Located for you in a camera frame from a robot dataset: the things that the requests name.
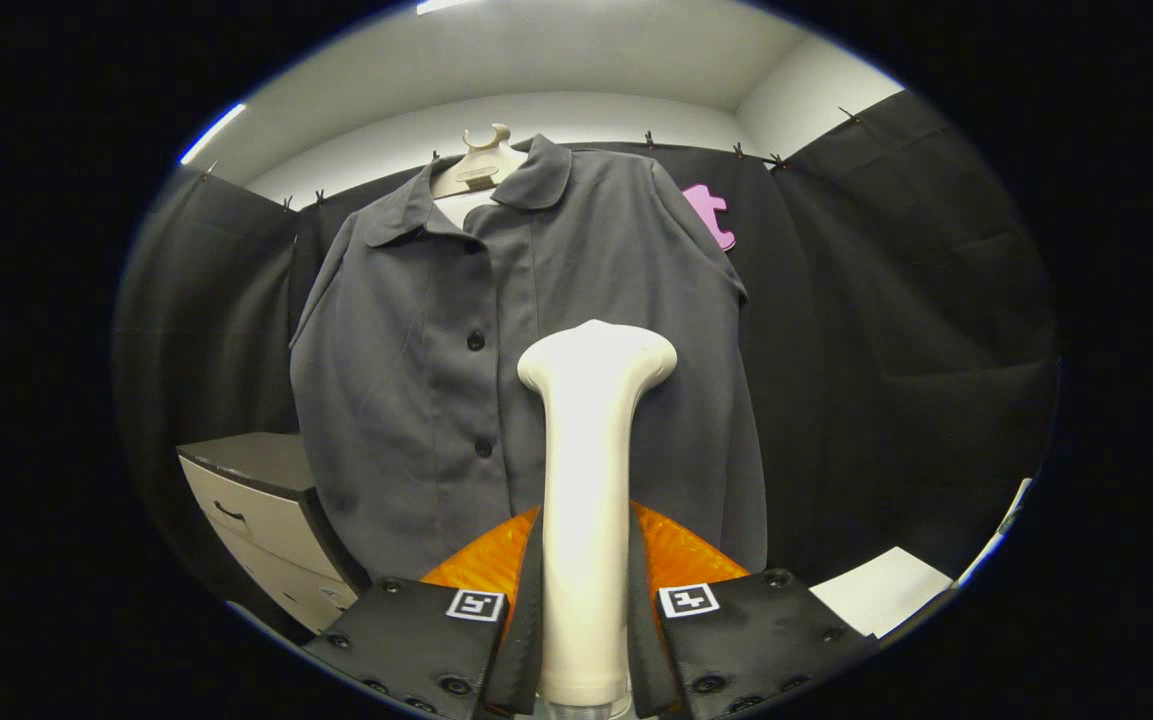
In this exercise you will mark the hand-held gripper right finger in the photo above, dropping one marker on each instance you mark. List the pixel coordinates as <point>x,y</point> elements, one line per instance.
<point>644,630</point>

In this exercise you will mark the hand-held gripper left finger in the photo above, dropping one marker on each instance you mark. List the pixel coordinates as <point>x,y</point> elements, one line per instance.
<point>526,630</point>

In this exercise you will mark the white garment steamer head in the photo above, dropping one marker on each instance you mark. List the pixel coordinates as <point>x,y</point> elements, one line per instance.
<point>586,480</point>

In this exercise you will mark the grey button shirt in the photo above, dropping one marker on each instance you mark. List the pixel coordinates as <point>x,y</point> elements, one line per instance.
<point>406,400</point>

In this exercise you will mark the cream garment hanger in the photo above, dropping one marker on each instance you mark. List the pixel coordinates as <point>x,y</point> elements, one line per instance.
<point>481,165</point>

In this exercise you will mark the white side table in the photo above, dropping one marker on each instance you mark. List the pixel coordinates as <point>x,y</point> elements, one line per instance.
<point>881,595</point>

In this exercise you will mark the grey drawer cabinet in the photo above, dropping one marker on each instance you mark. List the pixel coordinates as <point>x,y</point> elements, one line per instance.
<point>246,455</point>

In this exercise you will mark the row of black clips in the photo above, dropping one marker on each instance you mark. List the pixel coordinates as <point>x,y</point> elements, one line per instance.
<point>649,139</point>

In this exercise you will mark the ceiling light strip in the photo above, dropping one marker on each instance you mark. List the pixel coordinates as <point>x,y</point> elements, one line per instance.
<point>213,133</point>

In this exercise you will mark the ceiling light panel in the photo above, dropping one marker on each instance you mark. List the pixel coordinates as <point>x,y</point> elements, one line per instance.
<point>446,5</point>

